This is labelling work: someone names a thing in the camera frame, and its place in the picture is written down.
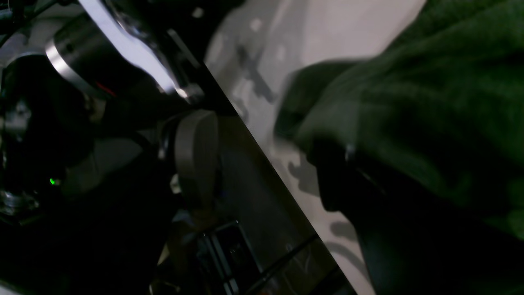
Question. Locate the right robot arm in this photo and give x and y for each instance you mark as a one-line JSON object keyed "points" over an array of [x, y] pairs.
{"points": [[87, 85]]}

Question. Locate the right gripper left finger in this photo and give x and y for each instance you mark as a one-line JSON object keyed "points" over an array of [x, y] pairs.
{"points": [[107, 241]]}

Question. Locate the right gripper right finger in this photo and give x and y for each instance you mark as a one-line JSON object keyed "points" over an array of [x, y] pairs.
{"points": [[412, 242]]}

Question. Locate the dark green t-shirt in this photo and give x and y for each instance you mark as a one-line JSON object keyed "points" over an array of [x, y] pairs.
{"points": [[443, 105]]}

